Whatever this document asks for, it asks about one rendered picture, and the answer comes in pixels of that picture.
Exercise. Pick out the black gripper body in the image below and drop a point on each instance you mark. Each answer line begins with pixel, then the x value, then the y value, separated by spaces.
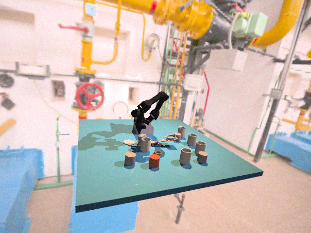
pixel 139 121

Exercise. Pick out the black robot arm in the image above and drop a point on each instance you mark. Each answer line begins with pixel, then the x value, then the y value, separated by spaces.
pixel 146 105

